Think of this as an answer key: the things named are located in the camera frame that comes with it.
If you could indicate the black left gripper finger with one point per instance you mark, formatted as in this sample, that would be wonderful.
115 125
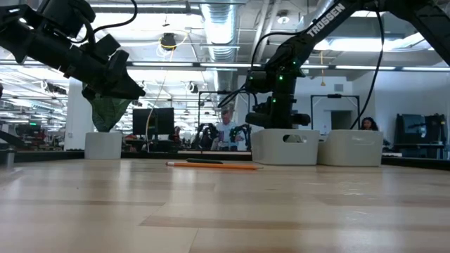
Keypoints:
123 97
123 79

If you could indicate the small black ceiling reel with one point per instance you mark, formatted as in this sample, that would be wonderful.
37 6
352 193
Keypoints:
192 87

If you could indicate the yellow pencil with eraser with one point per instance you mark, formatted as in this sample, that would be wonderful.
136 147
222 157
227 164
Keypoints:
211 165

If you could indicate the black display screen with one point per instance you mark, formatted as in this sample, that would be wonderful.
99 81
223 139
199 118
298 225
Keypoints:
415 128

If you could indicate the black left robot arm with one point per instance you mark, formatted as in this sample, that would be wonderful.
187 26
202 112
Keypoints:
35 38

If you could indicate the black metal frame stand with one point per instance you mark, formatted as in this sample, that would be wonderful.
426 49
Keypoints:
334 95

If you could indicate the grey plastic bin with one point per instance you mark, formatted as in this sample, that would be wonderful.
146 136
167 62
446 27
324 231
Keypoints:
267 154
351 154

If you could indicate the ceiling dome sensor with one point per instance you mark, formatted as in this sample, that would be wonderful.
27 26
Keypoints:
283 19

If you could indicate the wide ribbed silver duct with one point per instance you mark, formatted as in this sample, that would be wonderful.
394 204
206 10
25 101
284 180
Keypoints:
219 28

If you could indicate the black background monitor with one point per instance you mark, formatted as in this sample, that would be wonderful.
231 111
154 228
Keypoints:
140 123

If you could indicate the person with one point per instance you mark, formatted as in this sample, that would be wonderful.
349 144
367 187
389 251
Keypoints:
368 123
226 133
175 133

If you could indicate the black table frame rail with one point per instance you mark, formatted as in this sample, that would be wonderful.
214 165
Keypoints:
211 156

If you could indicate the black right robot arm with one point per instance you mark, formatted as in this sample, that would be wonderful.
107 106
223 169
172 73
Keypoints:
327 19

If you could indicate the grey metal post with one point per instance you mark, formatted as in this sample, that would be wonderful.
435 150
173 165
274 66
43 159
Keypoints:
10 158

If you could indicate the green snake plant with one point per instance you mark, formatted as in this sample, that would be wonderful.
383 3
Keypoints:
105 116

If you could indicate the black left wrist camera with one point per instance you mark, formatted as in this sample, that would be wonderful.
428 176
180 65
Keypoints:
107 47

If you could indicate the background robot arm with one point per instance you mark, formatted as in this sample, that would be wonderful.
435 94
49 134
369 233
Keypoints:
242 131
205 135

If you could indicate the black pen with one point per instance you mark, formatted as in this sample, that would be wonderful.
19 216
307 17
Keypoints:
204 161

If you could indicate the narrow silver ceiling duct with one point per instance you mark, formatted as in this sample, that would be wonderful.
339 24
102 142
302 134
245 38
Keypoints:
316 8

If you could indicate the bright ceiling light panel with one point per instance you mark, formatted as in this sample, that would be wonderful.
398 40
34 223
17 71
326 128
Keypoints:
351 45

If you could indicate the grey wall vent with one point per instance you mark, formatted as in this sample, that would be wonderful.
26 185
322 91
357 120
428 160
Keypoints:
338 88

